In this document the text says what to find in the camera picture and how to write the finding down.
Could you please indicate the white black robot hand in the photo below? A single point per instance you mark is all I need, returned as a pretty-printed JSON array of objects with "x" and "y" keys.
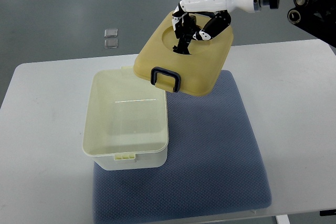
[{"x": 203, "y": 20}]

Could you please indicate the yellow storage box lid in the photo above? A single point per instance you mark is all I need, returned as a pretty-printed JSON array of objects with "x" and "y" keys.
[{"x": 194, "y": 74}]

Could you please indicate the white storage box base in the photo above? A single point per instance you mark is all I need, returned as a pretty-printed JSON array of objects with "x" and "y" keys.
[{"x": 126, "y": 123}]

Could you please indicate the upper floor metal plate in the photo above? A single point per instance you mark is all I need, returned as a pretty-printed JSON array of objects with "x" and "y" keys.
[{"x": 111, "y": 32}]

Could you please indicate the blue grey fabric mat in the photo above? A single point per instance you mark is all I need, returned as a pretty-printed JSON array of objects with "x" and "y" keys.
[{"x": 213, "y": 165}]

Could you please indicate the white table leg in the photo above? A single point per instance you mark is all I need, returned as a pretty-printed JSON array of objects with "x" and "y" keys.
[{"x": 282, "y": 219}]

